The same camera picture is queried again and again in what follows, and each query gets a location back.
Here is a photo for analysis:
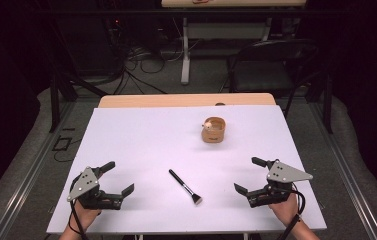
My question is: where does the black folding chair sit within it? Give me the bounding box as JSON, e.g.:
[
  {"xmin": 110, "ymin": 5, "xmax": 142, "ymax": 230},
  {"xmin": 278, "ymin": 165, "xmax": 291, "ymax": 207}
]
[{"xmin": 220, "ymin": 38, "xmax": 321, "ymax": 118}]

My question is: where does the white table board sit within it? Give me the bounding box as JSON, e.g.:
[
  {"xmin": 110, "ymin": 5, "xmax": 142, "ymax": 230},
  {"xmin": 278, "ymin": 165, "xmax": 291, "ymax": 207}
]
[{"xmin": 46, "ymin": 104, "xmax": 328, "ymax": 235}]

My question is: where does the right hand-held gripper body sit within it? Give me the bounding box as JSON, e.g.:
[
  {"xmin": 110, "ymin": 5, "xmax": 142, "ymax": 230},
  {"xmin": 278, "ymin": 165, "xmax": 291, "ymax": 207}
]
[{"xmin": 246, "ymin": 160, "xmax": 314, "ymax": 209}]

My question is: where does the white desk frame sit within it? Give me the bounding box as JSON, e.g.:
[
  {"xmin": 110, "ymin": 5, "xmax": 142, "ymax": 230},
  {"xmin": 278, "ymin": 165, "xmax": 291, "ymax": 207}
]
[{"xmin": 180, "ymin": 16, "xmax": 274, "ymax": 86}]

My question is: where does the black floor socket frame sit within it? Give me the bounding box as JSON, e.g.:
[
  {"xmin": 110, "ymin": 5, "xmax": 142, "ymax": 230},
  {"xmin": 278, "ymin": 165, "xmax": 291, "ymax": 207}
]
[{"xmin": 51, "ymin": 135, "xmax": 73, "ymax": 152}]

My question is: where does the wooden desk top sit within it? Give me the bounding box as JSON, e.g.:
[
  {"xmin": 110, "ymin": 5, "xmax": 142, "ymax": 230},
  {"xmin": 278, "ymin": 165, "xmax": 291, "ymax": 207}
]
[{"xmin": 160, "ymin": 0, "xmax": 308, "ymax": 9}]

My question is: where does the person's left hand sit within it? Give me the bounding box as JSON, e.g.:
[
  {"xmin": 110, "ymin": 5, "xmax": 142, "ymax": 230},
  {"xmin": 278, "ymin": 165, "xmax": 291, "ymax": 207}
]
[{"xmin": 71, "ymin": 199, "xmax": 103, "ymax": 232}]

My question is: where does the metal floor rail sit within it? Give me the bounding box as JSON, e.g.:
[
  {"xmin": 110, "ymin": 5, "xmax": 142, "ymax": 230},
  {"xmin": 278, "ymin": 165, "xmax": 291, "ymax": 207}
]
[
  {"xmin": 309, "ymin": 101, "xmax": 377, "ymax": 240},
  {"xmin": 0, "ymin": 101, "xmax": 76, "ymax": 240}
]

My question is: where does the person's right hand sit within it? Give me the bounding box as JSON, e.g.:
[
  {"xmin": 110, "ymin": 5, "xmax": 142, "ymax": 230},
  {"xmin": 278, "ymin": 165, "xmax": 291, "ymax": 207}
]
[{"xmin": 268, "ymin": 192, "xmax": 301, "ymax": 228}]

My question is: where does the black metal stand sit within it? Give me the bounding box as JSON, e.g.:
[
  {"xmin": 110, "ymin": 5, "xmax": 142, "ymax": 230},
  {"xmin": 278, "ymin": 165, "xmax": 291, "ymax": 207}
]
[
  {"xmin": 305, "ymin": 71, "xmax": 334, "ymax": 135},
  {"xmin": 48, "ymin": 63, "xmax": 109, "ymax": 134}
]

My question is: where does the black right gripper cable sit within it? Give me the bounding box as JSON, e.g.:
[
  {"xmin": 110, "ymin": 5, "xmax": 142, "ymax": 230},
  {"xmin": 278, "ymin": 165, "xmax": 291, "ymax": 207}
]
[{"xmin": 275, "ymin": 181, "xmax": 308, "ymax": 240}]

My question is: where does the black makeup brush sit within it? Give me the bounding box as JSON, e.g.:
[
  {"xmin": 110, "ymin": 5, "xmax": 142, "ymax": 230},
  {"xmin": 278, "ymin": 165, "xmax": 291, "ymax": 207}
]
[{"xmin": 168, "ymin": 168, "xmax": 204, "ymax": 206}]

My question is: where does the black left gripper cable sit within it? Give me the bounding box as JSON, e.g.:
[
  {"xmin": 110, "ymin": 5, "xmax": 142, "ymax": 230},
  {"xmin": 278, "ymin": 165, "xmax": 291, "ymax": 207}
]
[{"xmin": 68, "ymin": 199, "xmax": 90, "ymax": 240}]

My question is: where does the bundle of floor cables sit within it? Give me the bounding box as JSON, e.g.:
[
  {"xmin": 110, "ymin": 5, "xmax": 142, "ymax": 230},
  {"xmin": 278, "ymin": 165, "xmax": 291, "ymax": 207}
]
[{"xmin": 107, "ymin": 41, "xmax": 185, "ymax": 96}]

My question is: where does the light wooden table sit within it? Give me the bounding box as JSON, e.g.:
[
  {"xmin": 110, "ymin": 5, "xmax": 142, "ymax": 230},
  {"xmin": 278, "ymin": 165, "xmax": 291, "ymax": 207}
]
[{"xmin": 97, "ymin": 92, "xmax": 277, "ymax": 109}]

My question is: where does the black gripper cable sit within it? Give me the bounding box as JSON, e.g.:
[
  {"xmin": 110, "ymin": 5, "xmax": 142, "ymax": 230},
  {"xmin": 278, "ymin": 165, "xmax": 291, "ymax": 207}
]
[
  {"xmin": 68, "ymin": 199, "xmax": 90, "ymax": 240},
  {"xmin": 275, "ymin": 181, "xmax": 308, "ymax": 240}
]

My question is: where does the round wooden holder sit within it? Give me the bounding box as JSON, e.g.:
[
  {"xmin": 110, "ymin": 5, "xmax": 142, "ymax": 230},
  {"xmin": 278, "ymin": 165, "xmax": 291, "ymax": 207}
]
[{"xmin": 200, "ymin": 115, "xmax": 227, "ymax": 144}]

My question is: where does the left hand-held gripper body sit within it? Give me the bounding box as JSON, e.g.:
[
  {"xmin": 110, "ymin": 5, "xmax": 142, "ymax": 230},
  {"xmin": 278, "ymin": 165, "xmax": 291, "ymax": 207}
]
[{"xmin": 66, "ymin": 166, "xmax": 124, "ymax": 211}]

